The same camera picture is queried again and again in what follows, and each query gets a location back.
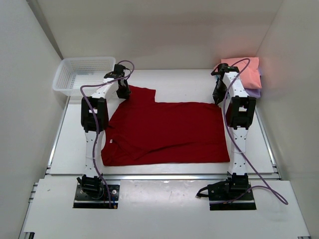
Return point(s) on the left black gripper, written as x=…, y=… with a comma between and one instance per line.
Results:
x=124, y=95

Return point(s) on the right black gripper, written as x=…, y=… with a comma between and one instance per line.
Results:
x=218, y=97

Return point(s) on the red t shirt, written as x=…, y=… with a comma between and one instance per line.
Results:
x=143, y=131

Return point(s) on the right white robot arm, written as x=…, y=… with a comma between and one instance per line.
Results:
x=238, y=111

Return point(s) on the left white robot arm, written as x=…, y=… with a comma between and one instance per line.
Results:
x=94, y=120

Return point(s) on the lavender folded t shirt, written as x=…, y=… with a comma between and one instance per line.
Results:
x=254, y=92

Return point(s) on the white perforated plastic basket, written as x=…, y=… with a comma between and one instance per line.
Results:
x=72, y=73

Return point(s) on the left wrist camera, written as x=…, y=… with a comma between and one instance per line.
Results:
x=119, y=71

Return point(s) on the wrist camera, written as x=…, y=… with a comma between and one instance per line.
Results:
x=223, y=68
x=119, y=71

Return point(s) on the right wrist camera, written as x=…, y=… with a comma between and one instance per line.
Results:
x=223, y=68

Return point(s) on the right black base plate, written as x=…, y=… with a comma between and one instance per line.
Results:
x=221, y=199

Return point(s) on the aluminium frame rail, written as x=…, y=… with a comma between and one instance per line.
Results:
x=163, y=177

